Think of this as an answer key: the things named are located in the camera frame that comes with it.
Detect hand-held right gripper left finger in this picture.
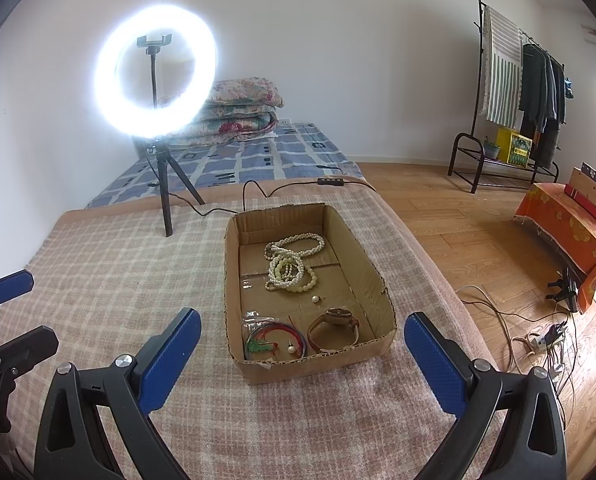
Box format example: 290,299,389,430
34,307,202,480

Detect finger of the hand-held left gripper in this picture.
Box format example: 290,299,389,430
0,270,35,311
0,325,60,386

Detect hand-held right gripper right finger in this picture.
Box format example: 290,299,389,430
404,311,568,480

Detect green pendant with red cord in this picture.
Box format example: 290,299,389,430
245,324,299,358

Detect brown strap wristwatch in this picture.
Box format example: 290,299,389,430
307,307,361,353

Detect cardboard box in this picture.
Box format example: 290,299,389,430
224,202,398,386

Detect blue bangle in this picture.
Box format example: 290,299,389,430
244,322,309,361

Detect pale yellow beaded bracelet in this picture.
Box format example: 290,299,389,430
264,265,320,294

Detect white pearl necklace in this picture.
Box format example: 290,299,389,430
264,232,327,283

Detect white power strip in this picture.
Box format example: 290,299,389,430
525,325,569,353

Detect small black stand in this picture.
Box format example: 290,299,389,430
547,267,581,313

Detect black tripod stand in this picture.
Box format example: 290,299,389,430
140,45,206,238

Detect orange cloth covered table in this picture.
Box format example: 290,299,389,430
514,182,596,313

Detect yellow crate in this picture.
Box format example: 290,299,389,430
495,126,534,166

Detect wooden box with red trim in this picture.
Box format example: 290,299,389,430
564,162,596,226

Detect blue checked bed sheet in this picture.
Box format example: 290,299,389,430
85,121,366,209

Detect folded floral quilt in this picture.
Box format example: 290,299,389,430
155,77,285,148

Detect striped hanging cloth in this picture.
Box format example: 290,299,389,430
480,5,525,128

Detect black phone holder clamp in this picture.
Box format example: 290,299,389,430
137,33,173,51

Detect dark hanging clothes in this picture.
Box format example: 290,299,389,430
518,42,569,168

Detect black metal clothes rack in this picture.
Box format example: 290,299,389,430
448,0,566,195

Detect tangle of floor cables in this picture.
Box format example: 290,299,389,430
455,285,579,411

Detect black power cable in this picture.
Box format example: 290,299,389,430
168,175,379,218

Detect white ring light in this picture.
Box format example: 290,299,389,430
94,0,218,138

